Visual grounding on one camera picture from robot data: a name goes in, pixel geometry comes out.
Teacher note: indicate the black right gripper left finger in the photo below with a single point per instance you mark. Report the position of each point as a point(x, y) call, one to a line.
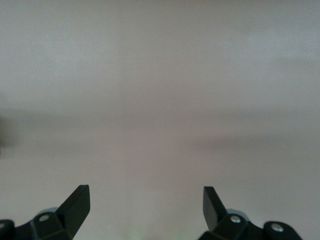
point(72, 212)

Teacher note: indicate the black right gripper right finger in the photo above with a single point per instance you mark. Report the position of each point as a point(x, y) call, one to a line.
point(215, 215)

